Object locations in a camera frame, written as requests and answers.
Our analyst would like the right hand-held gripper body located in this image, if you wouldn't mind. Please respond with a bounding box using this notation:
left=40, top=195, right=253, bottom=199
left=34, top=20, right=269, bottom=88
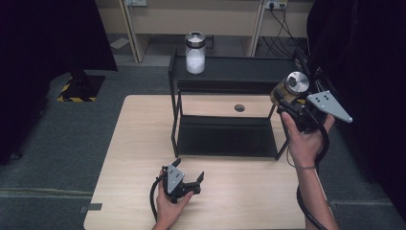
left=275, top=90, right=353, bottom=134

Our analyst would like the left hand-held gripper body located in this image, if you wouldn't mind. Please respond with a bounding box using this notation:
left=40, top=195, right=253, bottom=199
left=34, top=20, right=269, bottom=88
left=162, top=164, right=202, bottom=205

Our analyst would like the glass jar with brown powder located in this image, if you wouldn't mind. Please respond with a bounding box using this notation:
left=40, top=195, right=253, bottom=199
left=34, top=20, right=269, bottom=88
left=270, top=71, right=311, bottom=107

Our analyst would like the black metal two-tier rack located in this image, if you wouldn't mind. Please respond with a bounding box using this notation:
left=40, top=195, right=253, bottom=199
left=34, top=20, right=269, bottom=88
left=168, top=47, right=309, bottom=162

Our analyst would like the glass jar with white powder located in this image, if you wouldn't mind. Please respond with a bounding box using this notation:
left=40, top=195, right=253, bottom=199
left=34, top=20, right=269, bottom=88
left=185, top=31, right=207, bottom=76

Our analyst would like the person's left hand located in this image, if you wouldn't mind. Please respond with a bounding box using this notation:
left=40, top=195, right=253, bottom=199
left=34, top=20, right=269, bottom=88
left=155, top=169, right=195, bottom=225

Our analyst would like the person's right hand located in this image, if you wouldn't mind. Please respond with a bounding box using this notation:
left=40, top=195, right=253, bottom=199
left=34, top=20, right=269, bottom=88
left=281, top=111, right=336, bottom=169

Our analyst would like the dark curtain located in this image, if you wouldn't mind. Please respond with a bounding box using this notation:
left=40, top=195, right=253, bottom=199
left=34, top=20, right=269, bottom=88
left=0, top=0, right=119, bottom=166
left=305, top=0, right=406, bottom=222

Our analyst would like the thin grey wrist band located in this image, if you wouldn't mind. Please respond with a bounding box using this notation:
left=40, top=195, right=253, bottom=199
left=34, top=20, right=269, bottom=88
left=286, top=149, right=318, bottom=171

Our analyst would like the grey floor tape strip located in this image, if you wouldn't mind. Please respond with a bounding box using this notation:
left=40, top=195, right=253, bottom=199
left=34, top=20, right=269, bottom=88
left=79, top=202, right=103, bottom=214

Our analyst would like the stand base with hazard stripes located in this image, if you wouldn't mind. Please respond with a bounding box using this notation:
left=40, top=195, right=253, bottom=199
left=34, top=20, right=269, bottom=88
left=56, top=70, right=106, bottom=104

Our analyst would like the beige cabinet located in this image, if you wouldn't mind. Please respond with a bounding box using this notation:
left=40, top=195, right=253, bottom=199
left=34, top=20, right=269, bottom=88
left=95, top=0, right=316, bottom=64

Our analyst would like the sheet of paper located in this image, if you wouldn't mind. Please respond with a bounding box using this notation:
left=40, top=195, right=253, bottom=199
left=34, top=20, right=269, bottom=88
left=109, top=36, right=130, bottom=50

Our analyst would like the left hand-held gripper cable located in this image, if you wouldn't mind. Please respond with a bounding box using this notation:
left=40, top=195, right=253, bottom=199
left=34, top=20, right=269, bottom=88
left=149, top=173, right=168, bottom=222

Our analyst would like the hand-held gripper cable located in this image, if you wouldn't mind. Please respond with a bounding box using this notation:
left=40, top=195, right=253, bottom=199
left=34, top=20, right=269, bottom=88
left=296, top=107, right=331, bottom=230
left=149, top=173, right=168, bottom=222

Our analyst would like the right hand-held gripper cable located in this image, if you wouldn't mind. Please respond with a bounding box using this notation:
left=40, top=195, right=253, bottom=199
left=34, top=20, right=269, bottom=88
left=296, top=107, right=331, bottom=230

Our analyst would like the tangle of black cables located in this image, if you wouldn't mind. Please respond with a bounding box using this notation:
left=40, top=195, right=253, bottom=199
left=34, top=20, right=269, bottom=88
left=259, top=3, right=309, bottom=60

